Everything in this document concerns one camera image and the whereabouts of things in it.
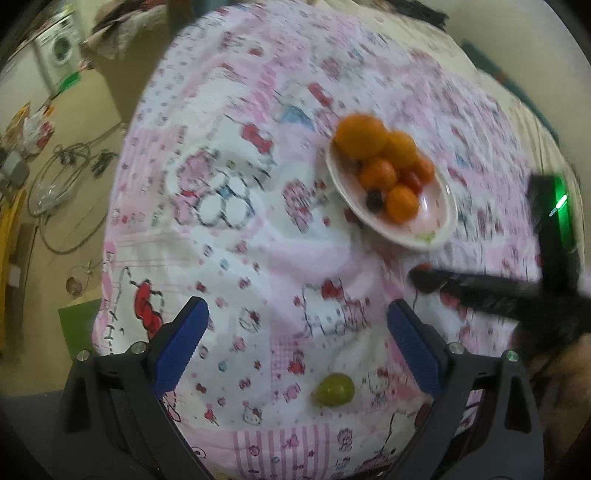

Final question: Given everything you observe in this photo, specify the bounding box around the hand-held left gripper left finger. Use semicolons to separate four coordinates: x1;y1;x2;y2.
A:
55;296;218;480

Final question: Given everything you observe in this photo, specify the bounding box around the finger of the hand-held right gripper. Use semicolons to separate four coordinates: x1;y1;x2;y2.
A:
409;268;543;319

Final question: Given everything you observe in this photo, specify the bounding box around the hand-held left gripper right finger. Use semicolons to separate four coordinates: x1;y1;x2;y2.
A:
387;299;546;480

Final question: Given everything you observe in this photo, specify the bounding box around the pink strawberry print plate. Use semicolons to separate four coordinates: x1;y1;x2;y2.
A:
324;138;459;251

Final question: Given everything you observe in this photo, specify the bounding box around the green grape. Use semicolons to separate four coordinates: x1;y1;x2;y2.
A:
314;373;356;409

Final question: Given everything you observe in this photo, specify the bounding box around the red cherry tomato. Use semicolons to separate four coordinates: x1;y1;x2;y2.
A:
398;170;424;195

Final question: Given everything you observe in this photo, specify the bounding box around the large orange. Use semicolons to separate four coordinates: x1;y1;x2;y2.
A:
334;113;389;160

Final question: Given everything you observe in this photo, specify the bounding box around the person's right forearm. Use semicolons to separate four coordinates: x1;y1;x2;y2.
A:
531;342;591;416

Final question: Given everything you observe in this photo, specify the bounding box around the green mat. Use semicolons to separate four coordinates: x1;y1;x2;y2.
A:
58;298;105;365

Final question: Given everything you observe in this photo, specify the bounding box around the pink cartoon printed blanket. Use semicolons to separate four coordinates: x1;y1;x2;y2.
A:
90;0;591;480

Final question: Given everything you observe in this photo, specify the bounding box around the green basket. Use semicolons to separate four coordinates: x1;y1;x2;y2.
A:
58;71;85;94

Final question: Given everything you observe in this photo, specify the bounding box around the white washing machine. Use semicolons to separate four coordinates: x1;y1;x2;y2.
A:
34;14;84;93

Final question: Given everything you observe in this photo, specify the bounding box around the coiled hose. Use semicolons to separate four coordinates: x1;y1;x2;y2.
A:
25;141;121;254

